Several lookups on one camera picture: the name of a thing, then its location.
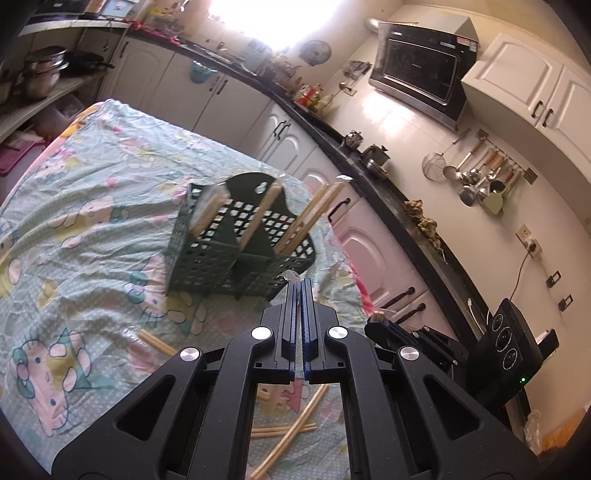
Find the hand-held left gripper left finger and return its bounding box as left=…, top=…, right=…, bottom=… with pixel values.
left=51, top=279, right=298, bottom=480

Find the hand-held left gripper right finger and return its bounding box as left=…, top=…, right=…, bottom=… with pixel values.
left=300, top=279, right=541, bottom=480

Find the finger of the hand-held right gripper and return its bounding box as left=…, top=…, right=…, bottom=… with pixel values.
left=382, top=319, right=469, bottom=357
left=365, top=324, right=463, bottom=368

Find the green plastic utensil basket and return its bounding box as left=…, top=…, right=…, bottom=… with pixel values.
left=165, top=172, right=317, bottom=301

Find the bunch of chopsticks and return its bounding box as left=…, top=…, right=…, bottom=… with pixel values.
left=139, top=180, right=352, bottom=480

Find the cluster of small hanging utensils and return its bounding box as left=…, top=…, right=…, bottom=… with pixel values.
left=344, top=60, right=372, bottom=95

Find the pink cloth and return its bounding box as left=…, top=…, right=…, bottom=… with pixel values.
left=335, top=226, right=379, bottom=321

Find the ginger root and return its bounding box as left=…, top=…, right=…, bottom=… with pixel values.
left=404, top=198, right=439, bottom=247

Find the black kitchen countertop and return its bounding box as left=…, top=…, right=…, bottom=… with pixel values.
left=129, top=25, right=490, bottom=333

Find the green spatula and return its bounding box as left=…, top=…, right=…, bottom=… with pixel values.
left=484, top=178, right=515, bottom=215

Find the row of hanging metal ladles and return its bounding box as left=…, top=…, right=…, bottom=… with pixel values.
left=443, top=131, right=513, bottom=206

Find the cluster of condiment bottles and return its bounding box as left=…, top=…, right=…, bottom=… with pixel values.
left=295, top=83, right=333, bottom=112

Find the cartoon cat printed tablecloth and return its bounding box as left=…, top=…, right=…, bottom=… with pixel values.
left=0, top=98, right=370, bottom=480

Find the white upper cabinet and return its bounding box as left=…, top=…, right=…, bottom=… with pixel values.
left=461, top=32, right=591, bottom=171

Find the blue hanging bin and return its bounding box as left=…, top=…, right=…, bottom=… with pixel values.
left=190, top=59, right=218, bottom=85

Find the black range hood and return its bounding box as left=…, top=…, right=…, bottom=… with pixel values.
left=368, top=17, right=481, bottom=131

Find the window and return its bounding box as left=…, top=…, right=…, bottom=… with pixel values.
left=203, top=0, right=333, bottom=47

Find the purple lidded box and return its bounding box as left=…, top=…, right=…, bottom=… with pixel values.
left=0, top=138, right=47, bottom=176

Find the metal shelf rack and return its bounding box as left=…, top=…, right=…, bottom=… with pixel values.
left=0, top=18, right=130, bottom=148

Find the black frying pan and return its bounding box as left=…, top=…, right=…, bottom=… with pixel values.
left=60, top=51, right=116, bottom=77

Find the stainless steel pot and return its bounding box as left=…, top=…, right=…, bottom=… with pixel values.
left=21, top=46, right=70, bottom=100

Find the white charging cable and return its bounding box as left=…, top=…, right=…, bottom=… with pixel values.
left=466, top=299, right=490, bottom=333

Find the wall socket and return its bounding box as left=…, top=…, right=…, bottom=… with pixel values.
left=516, top=224, right=543, bottom=257

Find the wire mesh skimmer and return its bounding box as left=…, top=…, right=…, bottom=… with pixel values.
left=422, top=134, right=469, bottom=182

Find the utensil hanging rail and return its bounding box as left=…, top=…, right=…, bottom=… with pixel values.
left=478, top=131, right=539, bottom=183

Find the small wall fan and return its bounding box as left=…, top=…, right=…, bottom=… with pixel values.
left=299, top=39, right=332, bottom=65

